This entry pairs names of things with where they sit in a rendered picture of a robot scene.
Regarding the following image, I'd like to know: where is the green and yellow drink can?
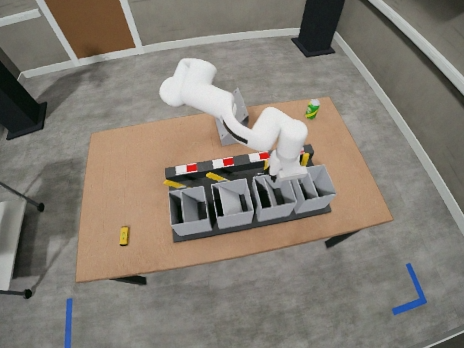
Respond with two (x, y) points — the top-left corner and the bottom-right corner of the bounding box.
(305, 99), (320, 119)

